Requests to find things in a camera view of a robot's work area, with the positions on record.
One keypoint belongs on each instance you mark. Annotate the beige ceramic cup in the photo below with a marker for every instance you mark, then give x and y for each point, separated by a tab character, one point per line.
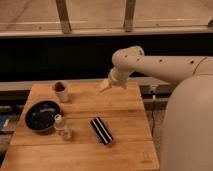
60	88

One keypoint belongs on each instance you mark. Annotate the wooden post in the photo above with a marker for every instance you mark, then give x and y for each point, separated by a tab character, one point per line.
63	16
129	15

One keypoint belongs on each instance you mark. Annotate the left wooden post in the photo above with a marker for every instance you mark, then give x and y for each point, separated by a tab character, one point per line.
63	16

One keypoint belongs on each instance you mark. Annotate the black white striped block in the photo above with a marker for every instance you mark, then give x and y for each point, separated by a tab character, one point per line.
101	131

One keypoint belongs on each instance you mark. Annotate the black round bowl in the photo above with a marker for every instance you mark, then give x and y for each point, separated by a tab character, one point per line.
40	116

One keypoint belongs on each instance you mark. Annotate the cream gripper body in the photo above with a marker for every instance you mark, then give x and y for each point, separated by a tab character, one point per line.
115	78

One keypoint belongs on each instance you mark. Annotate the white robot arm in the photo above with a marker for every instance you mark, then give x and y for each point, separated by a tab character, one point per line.
187	129

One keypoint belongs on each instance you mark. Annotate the blue object at left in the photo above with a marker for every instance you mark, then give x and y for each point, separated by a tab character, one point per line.
4	120

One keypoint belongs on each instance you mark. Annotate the right wooden post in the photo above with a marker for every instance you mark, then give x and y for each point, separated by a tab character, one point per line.
129	15

